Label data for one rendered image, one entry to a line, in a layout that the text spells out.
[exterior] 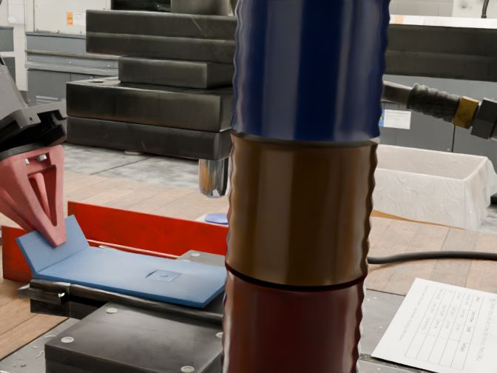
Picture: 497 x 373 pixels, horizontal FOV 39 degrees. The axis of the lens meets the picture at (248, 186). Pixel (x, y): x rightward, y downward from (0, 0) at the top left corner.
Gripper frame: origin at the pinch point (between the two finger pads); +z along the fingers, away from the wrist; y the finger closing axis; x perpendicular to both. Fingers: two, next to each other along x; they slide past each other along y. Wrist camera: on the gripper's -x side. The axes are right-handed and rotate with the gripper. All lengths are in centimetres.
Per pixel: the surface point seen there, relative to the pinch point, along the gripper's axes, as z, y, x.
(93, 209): -1.5, -13.0, 24.0
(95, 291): 4.9, 4.8, -4.4
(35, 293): 3.2, 0.6, -5.2
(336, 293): 5.4, 30.7, -28.1
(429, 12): -43, -30, 642
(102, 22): -10.1, 15.8, -5.5
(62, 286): 3.6, 2.5, -4.5
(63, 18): -177, -282, 473
